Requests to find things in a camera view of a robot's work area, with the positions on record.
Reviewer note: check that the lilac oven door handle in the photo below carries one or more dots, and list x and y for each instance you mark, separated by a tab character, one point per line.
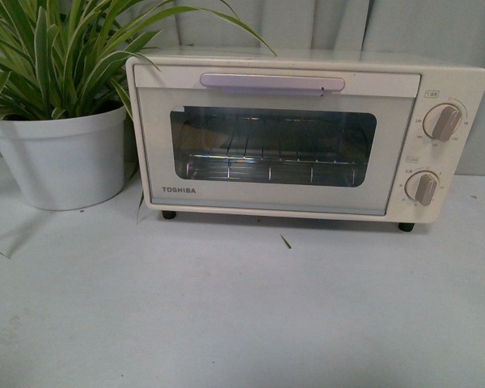
271	84

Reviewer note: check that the lower timer knob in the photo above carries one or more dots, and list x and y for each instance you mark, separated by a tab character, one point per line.
421	187

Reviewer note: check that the white plastic flower pot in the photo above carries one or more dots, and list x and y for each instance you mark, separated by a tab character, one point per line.
68	163

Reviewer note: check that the grey backdrop curtain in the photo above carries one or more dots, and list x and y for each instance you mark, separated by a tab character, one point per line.
445	30

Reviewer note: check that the cream Toshiba toaster oven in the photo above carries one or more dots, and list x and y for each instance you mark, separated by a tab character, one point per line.
459	85

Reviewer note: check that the green striped spider plant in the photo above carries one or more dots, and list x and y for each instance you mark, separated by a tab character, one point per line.
67	61

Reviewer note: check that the upper temperature knob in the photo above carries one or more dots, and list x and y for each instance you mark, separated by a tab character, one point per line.
442	121

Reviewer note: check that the small fallen green leaf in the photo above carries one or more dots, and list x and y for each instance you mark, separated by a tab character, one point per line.
286	242

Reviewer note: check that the metal oven wire rack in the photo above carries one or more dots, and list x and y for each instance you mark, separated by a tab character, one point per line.
303	151

